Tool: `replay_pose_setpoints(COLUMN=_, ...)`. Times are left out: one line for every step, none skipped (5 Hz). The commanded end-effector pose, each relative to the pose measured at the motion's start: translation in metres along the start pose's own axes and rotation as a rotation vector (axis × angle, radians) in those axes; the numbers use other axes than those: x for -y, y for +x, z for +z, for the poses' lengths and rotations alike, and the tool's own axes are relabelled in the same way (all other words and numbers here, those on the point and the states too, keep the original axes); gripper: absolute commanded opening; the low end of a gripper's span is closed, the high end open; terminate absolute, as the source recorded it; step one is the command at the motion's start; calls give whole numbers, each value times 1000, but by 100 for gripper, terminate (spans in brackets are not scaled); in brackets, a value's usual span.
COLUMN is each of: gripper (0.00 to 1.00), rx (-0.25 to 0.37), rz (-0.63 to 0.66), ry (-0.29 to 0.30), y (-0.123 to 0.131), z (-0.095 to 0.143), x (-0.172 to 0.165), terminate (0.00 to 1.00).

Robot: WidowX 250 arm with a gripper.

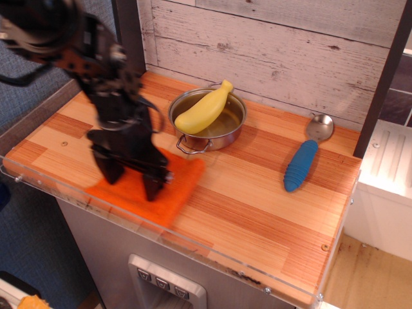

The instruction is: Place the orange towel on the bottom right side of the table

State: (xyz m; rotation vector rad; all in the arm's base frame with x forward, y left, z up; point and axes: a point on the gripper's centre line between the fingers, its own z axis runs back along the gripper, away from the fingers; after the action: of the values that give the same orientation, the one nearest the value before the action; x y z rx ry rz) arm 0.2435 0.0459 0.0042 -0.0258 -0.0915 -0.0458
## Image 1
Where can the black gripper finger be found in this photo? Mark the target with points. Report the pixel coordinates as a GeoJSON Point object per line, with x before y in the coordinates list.
{"type": "Point", "coordinates": [109, 167]}
{"type": "Point", "coordinates": [154, 184]}

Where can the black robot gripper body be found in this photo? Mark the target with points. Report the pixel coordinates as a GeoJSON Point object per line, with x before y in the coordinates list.
{"type": "Point", "coordinates": [130, 145]}

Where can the orange towel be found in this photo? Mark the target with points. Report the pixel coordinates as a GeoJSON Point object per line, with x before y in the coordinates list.
{"type": "Point", "coordinates": [128, 192]}

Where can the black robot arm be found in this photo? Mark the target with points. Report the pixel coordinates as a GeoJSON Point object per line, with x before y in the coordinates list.
{"type": "Point", "coordinates": [61, 34]}

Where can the yellow toy banana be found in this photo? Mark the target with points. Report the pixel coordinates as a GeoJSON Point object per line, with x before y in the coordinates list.
{"type": "Point", "coordinates": [205, 111]}

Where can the small steel pot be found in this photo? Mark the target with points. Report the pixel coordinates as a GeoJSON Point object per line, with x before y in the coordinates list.
{"type": "Point", "coordinates": [221, 133]}

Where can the steel dispenser panel with buttons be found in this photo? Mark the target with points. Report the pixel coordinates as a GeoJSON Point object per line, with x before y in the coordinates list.
{"type": "Point", "coordinates": [158, 287]}

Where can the clear acrylic table guard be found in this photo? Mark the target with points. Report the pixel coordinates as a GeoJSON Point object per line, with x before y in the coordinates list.
{"type": "Point", "coordinates": [268, 207]}

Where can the orange object bottom left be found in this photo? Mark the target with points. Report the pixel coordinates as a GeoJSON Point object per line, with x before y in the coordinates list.
{"type": "Point", "coordinates": [32, 302]}

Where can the blue-handled metal spoon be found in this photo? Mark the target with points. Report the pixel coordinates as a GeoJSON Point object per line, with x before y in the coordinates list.
{"type": "Point", "coordinates": [319, 129]}

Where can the dark right shelf post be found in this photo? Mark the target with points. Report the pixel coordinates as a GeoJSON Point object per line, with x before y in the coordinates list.
{"type": "Point", "coordinates": [388, 72]}

